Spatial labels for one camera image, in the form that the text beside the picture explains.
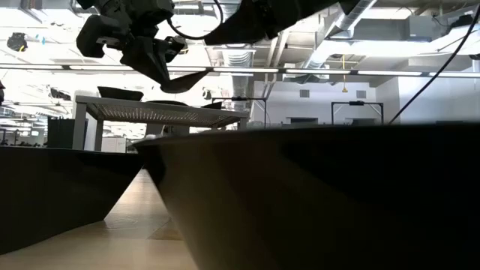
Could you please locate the black ceiling-mounted device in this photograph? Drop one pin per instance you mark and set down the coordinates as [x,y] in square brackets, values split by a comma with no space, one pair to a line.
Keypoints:
[60,94]
[17,42]
[183,45]
[208,95]

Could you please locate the grey perforated metal stand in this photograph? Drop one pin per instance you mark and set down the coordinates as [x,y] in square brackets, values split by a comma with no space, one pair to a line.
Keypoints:
[157,112]

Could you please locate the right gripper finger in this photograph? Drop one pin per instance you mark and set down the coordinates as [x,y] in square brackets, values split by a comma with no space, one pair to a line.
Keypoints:
[243,26]

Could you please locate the black deep square mini plate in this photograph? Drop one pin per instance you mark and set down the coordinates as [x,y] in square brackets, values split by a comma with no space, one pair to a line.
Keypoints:
[120,93]

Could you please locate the grey wall vent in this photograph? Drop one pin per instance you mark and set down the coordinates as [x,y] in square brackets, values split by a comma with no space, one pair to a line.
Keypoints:
[304,93]
[360,94]

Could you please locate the black storage cabinet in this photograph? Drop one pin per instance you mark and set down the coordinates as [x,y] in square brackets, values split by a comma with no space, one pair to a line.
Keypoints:
[60,133]

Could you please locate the silver smooth air duct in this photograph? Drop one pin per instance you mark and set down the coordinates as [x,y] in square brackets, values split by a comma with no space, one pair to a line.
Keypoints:
[356,15]

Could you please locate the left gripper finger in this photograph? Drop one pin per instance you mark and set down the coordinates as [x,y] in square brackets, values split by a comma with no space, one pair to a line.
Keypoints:
[101,32]
[165,56]

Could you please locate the white ceiling light strip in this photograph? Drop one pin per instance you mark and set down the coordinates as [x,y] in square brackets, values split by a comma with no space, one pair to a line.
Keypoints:
[30,67]
[390,73]
[317,71]
[245,70]
[187,69]
[453,74]
[97,68]

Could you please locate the silver ribbed ventilation duct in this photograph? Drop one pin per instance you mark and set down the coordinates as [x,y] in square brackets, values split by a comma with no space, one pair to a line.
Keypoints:
[238,86]

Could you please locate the black wavy square mini plate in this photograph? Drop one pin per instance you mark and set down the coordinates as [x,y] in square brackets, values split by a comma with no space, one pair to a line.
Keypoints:
[56,187]
[318,206]

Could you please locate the black background station frame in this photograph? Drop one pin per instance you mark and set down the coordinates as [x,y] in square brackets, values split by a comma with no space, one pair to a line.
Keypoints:
[240,99]
[356,103]

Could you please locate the white low cabinet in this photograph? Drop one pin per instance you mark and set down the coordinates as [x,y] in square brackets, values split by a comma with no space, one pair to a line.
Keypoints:
[112,145]

